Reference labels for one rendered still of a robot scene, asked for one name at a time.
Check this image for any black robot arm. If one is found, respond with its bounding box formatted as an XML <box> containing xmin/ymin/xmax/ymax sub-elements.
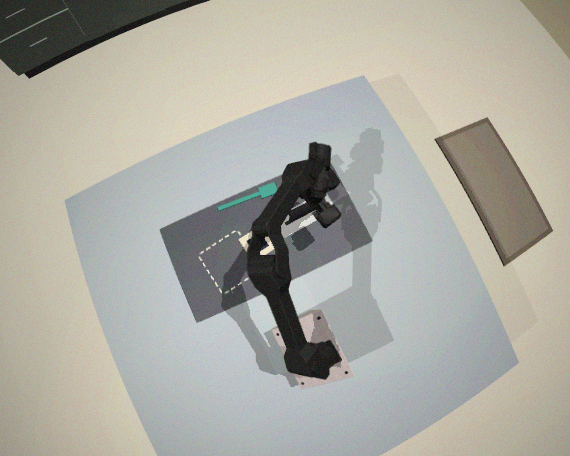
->
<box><xmin>246</xmin><ymin>141</ymin><xmax>342</xmax><ymax>380</ymax></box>

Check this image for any cream square tile with dark centre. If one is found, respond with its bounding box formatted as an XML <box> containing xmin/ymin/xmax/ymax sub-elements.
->
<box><xmin>238</xmin><ymin>231</ymin><xmax>274</xmax><ymax>255</ymax></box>

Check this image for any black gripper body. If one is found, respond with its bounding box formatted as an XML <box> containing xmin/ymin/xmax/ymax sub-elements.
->
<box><xmin>301</xmin><ymin>190</ymin><xmax>341</xmax><ymax>228</ymax></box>

